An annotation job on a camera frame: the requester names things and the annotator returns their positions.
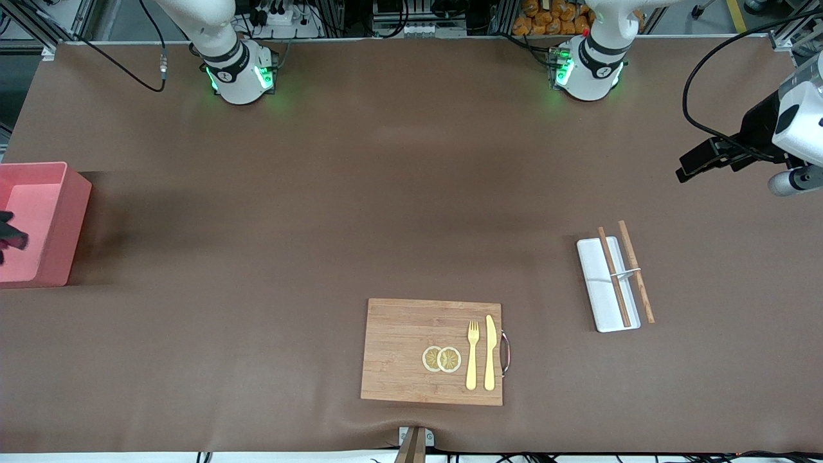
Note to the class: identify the yellow plastic knife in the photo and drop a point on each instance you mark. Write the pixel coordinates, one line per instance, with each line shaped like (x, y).
(490, 354)

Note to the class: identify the grey metal bracket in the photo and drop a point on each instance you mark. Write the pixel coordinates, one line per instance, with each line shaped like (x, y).
(404, 437)

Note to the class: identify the brown table cover mat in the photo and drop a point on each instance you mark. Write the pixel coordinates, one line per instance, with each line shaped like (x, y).
(257, 257)

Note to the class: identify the brown bar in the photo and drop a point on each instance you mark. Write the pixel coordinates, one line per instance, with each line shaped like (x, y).
(413, 450)

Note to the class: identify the yellow lemon slice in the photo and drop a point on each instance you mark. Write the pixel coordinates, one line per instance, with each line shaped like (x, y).
(449, 360)
(429, 359)

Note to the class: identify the white chopstick band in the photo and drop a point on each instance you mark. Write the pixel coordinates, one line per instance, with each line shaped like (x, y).
(627, 272)

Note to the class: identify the pink plastic bin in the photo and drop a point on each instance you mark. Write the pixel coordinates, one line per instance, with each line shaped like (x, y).
(45, 225)

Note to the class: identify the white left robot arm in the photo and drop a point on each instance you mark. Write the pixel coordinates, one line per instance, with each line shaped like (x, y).
(595, 67)

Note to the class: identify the yellow plastic fork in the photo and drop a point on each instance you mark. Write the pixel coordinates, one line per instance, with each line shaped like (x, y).
(472, 366)

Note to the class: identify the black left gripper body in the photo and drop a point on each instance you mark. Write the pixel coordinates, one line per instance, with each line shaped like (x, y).
(759, 132)

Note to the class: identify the bamboo cutting board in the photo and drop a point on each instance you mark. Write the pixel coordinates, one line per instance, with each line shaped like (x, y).
(398, 347)

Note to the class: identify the white connector strip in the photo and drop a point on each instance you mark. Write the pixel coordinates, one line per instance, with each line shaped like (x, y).
(424, 29)

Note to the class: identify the orange snack packets pile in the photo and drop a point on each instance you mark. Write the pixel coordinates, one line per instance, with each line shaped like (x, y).
(553, 16)

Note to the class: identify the white power strip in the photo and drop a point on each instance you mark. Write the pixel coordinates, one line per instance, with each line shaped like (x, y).
(283, 18)

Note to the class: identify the white rectangular tray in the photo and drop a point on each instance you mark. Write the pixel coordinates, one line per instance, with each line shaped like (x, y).
(598, 289)

